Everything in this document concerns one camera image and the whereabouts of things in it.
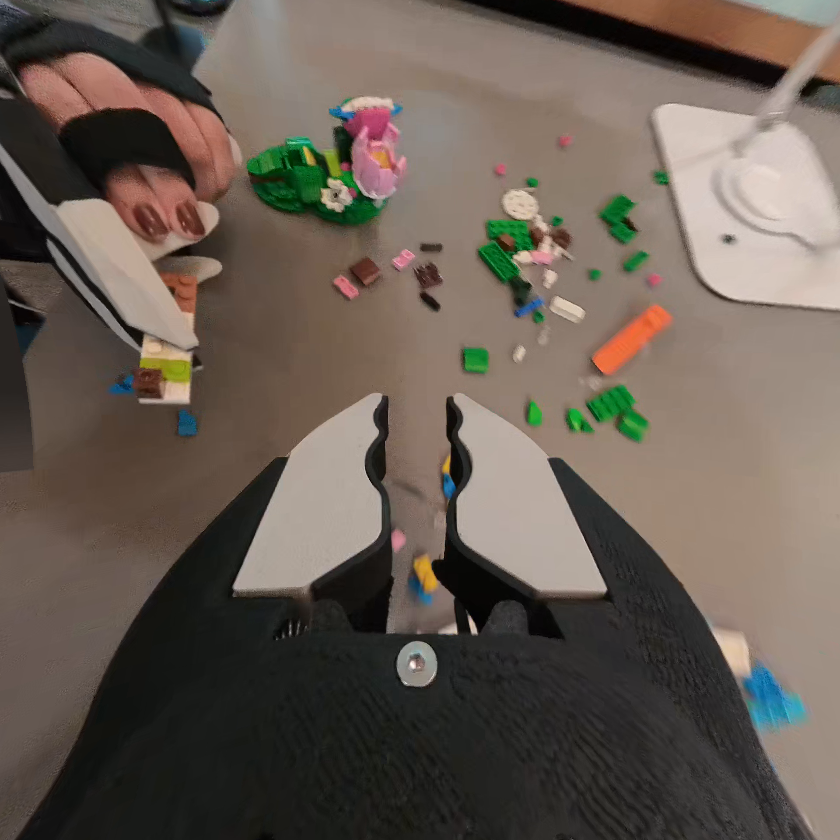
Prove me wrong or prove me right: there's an orange brick separator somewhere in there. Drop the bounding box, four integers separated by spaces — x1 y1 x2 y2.
591 304 673 377

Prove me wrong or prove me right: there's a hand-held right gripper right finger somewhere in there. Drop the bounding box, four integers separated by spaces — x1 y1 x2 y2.
445 392 609 601

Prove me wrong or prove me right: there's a white lamp base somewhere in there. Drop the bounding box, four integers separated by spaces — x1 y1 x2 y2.
651 20 840 311

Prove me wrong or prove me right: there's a pink green lotus flower model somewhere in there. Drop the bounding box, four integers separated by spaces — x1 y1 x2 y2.
246 95 408 227

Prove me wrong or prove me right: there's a pile of green brown bricks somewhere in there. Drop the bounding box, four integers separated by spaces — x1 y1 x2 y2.
331 131 677 444

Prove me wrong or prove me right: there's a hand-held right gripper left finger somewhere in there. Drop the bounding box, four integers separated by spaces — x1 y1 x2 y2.
231 392 395 599

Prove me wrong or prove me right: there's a person's left hand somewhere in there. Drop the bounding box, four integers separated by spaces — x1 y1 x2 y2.
16 52 240 244

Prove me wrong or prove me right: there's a brown white lime brick assembly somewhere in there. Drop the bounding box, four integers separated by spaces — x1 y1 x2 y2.
134 272 201 404

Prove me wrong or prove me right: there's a pile of colourful toy bricks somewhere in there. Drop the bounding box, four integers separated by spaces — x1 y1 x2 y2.
108 374 809 735

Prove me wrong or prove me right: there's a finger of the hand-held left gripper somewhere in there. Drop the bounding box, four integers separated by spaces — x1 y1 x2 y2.
56 197 201 352
45 239 145 355

